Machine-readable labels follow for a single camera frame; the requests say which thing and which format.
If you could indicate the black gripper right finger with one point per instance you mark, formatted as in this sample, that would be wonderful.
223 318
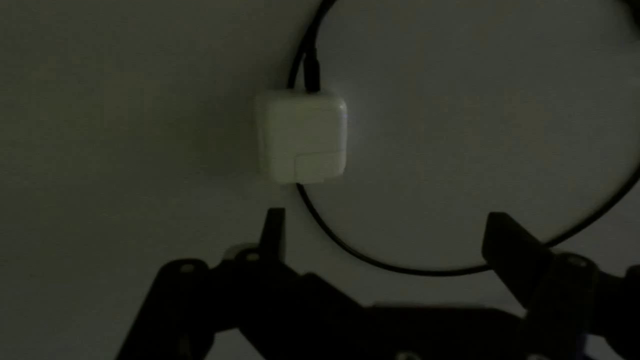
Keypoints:
518 259

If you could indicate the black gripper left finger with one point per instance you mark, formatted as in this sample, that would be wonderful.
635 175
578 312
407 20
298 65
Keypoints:
272 239

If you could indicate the white charger power brick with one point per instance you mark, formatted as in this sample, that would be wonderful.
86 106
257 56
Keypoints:
303 137

